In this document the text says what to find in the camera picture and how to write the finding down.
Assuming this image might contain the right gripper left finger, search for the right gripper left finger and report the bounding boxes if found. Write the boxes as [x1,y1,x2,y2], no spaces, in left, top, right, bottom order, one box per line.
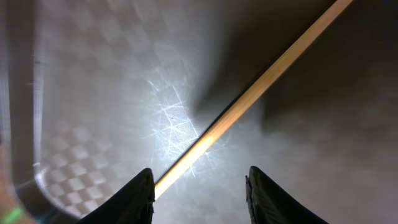
[78,168,155,224]

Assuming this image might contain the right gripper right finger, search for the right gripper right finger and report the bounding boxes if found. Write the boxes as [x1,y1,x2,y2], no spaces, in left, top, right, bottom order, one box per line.
[245,166,327,224]

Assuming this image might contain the wooden chopstick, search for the wooden chopstick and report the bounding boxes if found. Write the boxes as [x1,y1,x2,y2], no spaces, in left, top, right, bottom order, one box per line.
[155,0,353,199]

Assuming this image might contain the dark brown serving tray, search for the dark brown serving tray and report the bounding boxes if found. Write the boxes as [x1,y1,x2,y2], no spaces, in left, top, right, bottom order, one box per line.
[1,0,397,223]

